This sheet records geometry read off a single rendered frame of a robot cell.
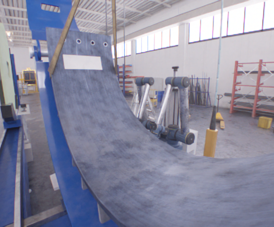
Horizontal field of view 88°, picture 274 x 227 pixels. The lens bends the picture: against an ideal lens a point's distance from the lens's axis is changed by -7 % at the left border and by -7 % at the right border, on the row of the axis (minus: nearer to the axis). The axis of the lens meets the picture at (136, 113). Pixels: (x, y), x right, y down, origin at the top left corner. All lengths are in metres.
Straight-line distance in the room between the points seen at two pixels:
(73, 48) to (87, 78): 0.33
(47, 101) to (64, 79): 0.34
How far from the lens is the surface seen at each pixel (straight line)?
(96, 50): 1.84
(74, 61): 1.71
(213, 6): 12.47
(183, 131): 2.44
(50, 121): 1.73
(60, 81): 1.58
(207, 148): 1.46
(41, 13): 3.23
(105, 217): 0.92
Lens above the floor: 1.90
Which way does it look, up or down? 13 degrees down
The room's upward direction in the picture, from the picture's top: straight up
